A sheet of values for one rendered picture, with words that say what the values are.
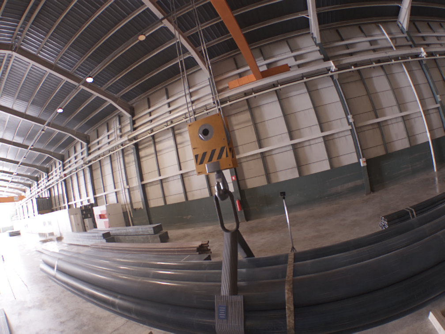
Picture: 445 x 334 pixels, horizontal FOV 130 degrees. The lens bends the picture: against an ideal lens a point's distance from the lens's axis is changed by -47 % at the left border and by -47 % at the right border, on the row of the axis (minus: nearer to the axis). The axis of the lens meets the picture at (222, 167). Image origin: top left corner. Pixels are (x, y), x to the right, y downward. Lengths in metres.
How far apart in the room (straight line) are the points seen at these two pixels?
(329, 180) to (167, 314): 8.59
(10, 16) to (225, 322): 11.09
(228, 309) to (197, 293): 0.20
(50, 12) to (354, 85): 13.97
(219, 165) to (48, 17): 10.02
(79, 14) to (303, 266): 10.06
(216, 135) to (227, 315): 0.92
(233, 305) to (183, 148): 10.21
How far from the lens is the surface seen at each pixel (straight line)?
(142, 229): 9.33
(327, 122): 9.52
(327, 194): 9.21
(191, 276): 1.31
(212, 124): 1.07
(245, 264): 1.30
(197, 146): 1.08
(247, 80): 9.51
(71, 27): 10.32
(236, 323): 1.03
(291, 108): 9.56
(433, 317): 2.71
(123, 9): 9.33
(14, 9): 10.55
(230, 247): 1.07
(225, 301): 1.04
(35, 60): 11.67
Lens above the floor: 1.97
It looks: 5 degrees up
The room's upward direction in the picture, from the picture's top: 13 degrees counter-clockwise
